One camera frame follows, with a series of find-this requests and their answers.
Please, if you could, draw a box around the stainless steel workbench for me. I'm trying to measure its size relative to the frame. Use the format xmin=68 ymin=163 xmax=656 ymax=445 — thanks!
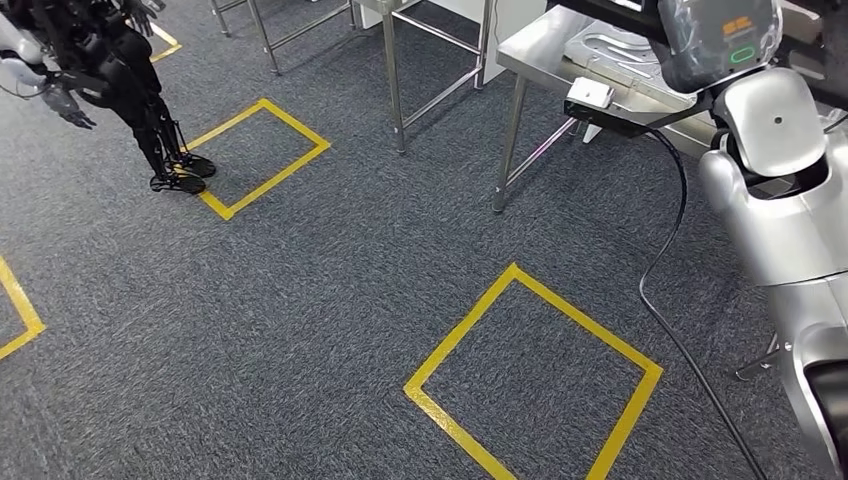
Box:
xmin=491 ymin=0 xmax=848 ymax=215

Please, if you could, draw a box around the yellow tape floor square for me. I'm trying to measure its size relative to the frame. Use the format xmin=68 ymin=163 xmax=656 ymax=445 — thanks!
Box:
xmin=402 ymin=262 xmax=665 ymax=480
xmin=185 ymin=97 xmax=332 ymax=222
xmin=0 ymin=256 xmax=48 ymax=363

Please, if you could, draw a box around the white cabinet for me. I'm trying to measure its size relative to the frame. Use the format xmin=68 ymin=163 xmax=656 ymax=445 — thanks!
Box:
xmin=430 ymin=0 xmax=551 ymax=86

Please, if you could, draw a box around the pressed grey metal panel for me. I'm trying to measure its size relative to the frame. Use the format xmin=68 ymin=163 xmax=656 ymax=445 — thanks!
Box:
xmin=563 ymin=18 xmax=704 ymax=111

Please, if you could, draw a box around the black and white humanoid robot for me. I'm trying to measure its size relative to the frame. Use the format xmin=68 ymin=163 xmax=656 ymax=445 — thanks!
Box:
xmin=0 ymin=0 xmax=218 ymax=197

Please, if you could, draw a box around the steel table frame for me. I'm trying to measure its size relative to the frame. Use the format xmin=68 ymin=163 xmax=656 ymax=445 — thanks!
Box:
xmin=352 ymin=0 xmax=497 ymax=158
xmin=210 ymin=0 xmax=362 ymax=76

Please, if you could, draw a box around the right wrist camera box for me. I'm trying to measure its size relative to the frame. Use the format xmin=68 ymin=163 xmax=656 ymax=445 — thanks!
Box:
xmin=563 ymin=76 xmax=718 ymax=140

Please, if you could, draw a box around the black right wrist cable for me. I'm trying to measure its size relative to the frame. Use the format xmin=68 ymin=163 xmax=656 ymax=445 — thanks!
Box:
xmin=637 ymin=127 xmax=770 ymax=480

